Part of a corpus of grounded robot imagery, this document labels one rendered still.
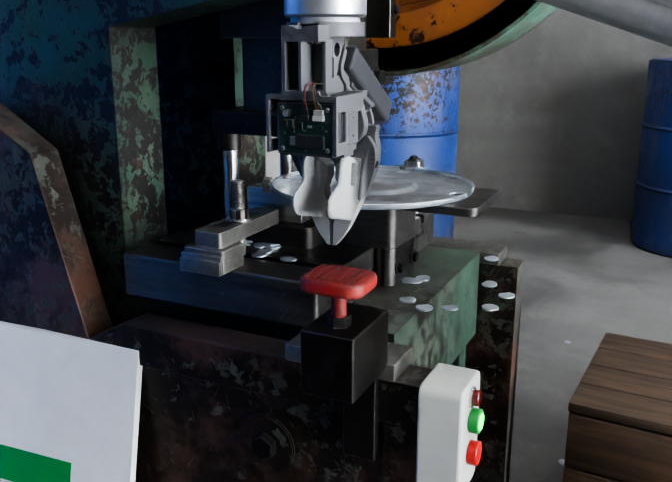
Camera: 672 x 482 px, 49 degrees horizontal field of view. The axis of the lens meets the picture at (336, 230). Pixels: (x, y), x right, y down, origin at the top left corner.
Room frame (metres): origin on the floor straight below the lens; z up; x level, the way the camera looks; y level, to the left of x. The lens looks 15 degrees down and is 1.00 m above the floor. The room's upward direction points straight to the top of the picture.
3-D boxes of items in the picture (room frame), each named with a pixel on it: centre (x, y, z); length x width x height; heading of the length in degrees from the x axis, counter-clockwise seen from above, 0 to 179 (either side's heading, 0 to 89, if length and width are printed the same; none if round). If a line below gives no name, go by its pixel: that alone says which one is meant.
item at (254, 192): (1.12, 0.06, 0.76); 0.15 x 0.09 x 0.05; 154
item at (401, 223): (1.04, -0.10, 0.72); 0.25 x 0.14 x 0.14; 64
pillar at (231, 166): (1.07, 0.15, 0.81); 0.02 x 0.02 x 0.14
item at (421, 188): (1.06, -0.05, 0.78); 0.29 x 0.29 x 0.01
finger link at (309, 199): (0.71, 0.02, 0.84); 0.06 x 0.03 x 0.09; 154
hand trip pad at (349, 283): (0.72, 0.00, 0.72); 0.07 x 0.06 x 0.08; 64
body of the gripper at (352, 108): (0.70, 0.01, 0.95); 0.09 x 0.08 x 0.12; 154
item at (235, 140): (1.12, 0.07, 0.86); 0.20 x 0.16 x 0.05; 154
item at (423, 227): (1.12, 0.06, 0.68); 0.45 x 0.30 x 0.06; 154
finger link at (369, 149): (0.71, -0.02, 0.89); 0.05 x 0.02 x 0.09; 64
